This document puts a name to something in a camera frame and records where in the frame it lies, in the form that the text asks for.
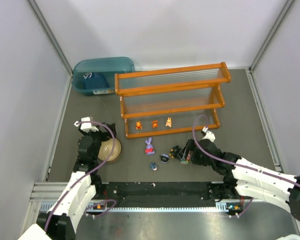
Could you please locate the pink rabbit toy figure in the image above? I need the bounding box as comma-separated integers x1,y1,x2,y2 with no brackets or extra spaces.
180,157,190,165

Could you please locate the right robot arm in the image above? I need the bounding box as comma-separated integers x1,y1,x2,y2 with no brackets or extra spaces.
179,139,300,222

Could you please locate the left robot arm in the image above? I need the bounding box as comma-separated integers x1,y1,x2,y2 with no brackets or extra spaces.
20,117,117,240

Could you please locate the orange wooden shelf rack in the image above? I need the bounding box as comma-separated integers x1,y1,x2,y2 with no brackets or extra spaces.
114,62,231,139

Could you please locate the beige round bowl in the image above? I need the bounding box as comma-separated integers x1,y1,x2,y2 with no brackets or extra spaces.
97,138,122,164

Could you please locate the black spiky toy figure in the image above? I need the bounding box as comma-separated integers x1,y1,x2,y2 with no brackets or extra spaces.
169,145,182,160

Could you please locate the yellow bear toy figure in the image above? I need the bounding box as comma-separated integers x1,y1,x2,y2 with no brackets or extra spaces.
135,121,143,131

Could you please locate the tan rabbit toy figure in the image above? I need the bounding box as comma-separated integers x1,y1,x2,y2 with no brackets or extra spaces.
165,117,172,128

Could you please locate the black purple small toy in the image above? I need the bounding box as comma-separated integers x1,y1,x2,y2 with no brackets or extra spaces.
159,154,170,163

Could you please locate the orange tiger toy figure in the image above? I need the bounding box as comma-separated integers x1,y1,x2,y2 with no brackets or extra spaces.
151,120,158,129

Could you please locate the purple rabbit toy figure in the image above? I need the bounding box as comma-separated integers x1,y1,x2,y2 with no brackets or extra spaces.
144,137,155,156

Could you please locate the blue small lying toy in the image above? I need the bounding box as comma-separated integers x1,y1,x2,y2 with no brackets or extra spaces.
149,162,158,171

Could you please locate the blue cap in bin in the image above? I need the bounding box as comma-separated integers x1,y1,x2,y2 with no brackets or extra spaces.
82,72,109,90

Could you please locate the teal plastic bin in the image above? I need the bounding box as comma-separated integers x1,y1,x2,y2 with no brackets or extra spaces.
71,56,135,96

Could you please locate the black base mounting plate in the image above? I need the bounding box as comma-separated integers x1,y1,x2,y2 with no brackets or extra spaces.
93,181,248,208

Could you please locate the white object bottom left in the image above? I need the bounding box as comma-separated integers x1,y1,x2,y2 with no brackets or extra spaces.
18,223,52,240

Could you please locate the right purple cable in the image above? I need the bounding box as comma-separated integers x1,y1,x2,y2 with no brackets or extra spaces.
192,114,300,218

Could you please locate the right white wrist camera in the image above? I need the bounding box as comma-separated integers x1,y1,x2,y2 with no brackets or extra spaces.
201,126,216,143

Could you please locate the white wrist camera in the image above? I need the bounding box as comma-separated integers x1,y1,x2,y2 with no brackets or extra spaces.
201,126,216,143
74,117,99,133

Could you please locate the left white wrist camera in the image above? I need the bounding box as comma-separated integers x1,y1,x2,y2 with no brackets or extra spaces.
74,117,99,133

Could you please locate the grey slotted cable duct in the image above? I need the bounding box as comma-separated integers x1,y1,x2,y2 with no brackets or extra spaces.
39,201,242,213

